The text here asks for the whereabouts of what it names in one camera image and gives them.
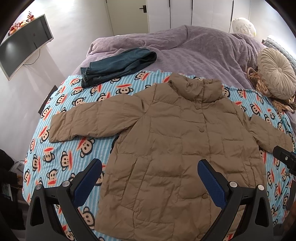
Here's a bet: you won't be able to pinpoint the white patterned pillow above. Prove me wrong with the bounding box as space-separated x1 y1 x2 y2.
232 17 256 37

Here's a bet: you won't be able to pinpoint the tan puffer jacket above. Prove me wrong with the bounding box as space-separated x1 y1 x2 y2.
49 73 293 240

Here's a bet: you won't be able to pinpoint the round cream pleated cushion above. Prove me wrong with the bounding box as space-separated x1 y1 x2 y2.
257 48 295 100

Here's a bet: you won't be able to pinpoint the white wardrobe doors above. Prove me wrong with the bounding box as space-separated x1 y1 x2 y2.
147 0 234 33

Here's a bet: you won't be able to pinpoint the blue monkey print blanket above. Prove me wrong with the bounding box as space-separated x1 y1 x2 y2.
23 71 295 240

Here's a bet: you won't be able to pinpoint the folded dark blue jeans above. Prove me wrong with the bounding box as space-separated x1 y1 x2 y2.
80 48 157 88

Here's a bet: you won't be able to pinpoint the cream door with handle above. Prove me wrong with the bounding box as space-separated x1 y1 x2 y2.
106 0 149 35

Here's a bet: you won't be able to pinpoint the grey quilted headboard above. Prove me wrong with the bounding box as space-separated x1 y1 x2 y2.
261 38 295 69

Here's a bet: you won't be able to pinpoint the beige knotted rope cushion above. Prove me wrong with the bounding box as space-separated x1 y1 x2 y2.
246 67 295 113

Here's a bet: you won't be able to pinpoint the purple quilted duvet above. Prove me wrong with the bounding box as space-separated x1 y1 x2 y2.
72 24 296 133

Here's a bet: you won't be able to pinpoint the wall mounted monitor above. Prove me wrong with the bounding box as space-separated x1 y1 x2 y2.
1 15 54 80

